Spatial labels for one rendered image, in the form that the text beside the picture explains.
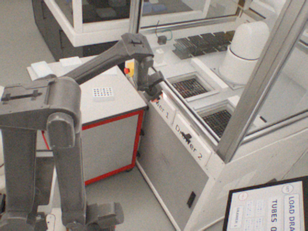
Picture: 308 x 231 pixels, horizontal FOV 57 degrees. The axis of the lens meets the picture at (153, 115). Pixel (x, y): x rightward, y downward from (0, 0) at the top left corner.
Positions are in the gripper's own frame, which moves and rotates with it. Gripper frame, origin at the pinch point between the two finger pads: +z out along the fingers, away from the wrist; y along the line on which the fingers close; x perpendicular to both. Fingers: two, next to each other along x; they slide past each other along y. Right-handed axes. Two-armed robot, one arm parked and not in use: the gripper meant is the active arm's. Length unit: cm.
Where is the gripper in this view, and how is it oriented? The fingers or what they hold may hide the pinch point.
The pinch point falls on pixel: (159, 98)
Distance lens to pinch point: 157.0
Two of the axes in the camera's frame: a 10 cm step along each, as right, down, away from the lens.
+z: 4.5, 3.9, 8.0
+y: 7.6, -6.3, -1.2
